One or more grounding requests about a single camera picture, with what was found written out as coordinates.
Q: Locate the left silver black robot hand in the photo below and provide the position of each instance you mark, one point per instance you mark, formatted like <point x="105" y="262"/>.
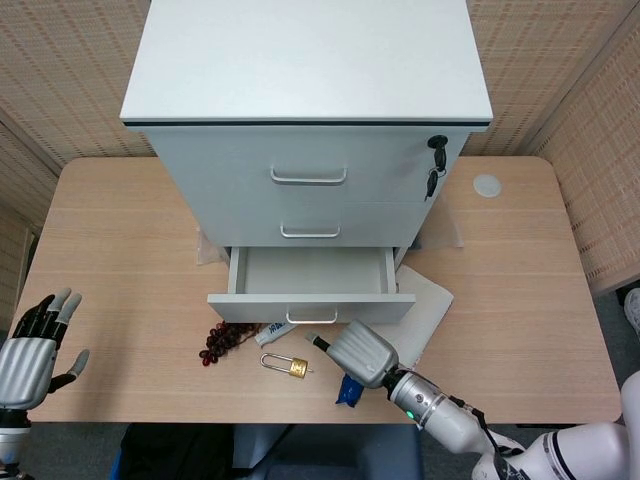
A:
<point x="25" y="362"/>

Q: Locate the white toothpaste tube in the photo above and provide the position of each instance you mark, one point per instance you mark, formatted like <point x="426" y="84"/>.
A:
<point x="272" y="332"/>

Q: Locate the black hanging key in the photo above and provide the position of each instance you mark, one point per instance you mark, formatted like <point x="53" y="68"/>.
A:
<point x="431" y="184"/>

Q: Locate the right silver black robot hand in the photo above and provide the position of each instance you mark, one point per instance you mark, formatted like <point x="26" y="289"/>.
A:
<point x="362" y="352"/>

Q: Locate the grey drawer with handle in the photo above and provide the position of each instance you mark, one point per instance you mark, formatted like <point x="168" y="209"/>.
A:
<point x="235" y="225"/>

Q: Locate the grey round desk grommet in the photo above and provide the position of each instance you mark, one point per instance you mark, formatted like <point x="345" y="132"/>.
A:
<point x="487" y="185"/>

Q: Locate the black key in lock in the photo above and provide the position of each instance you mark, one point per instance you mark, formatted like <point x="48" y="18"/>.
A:
<point x="440" y="150"/>

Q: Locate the small clear plastic support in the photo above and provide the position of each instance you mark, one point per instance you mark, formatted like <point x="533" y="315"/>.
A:
<point x="206" y="252"/>

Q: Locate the blue chair seat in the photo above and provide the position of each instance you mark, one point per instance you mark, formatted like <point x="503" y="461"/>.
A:
<point x="350" y="452"/>

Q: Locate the white shoe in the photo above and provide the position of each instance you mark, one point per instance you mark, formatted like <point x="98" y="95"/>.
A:
<point x="634" y="315"/>

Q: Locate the white drawer cabinet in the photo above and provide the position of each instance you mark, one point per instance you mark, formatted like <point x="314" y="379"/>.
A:
<point x="305" y="60"/>

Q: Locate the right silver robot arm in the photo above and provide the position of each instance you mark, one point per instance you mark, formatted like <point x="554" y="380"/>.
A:
<point x="450" y="420"/>

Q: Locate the blue snack packet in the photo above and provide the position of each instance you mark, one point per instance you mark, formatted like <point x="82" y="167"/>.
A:
<point x="350" y="392"/>

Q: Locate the grey drawer with keys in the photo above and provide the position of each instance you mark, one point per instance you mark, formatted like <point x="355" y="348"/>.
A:
<point x="215" y="160"/>

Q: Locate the large clear plastic support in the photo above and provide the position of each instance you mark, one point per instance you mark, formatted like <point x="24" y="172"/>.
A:
<point x="447" y="225"/>

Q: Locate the folded white towel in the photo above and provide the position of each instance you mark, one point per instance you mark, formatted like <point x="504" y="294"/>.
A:
<point x="430" y="310"/>

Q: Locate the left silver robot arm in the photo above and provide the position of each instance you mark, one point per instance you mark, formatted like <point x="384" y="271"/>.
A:
<point x="12" y="445"/>

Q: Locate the brass padlock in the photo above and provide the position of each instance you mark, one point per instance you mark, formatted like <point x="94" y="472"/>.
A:
<point x="297" y="368"/>

